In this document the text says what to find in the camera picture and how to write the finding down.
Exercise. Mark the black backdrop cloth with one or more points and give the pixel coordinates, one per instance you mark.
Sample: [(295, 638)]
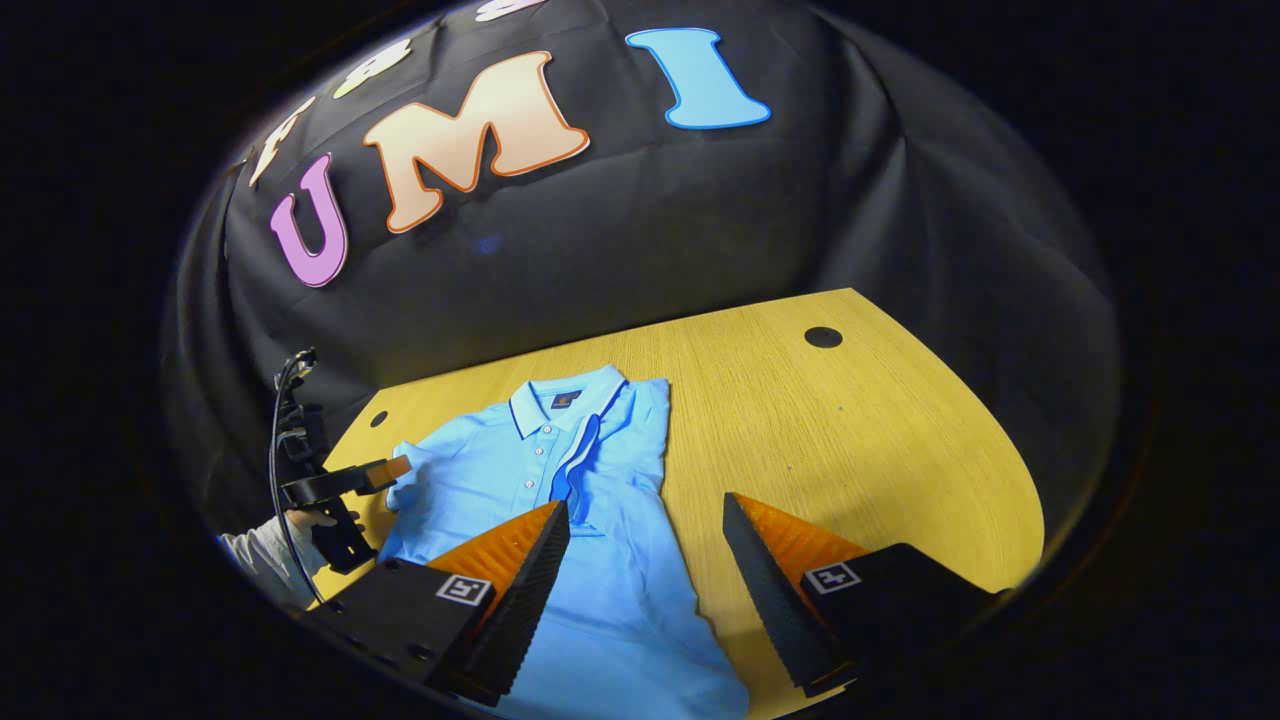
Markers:
[(650, 230)]

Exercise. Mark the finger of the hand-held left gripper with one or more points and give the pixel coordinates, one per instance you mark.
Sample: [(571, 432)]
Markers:
[(340, 485)]

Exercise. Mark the light blue T-shirt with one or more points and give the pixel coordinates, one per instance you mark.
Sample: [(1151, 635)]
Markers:
[(620, 600)]

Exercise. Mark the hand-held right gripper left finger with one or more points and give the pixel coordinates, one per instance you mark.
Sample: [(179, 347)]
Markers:
[(520, 600)]

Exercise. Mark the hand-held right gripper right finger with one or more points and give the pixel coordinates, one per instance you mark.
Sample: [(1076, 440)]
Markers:
[(775, 600)]

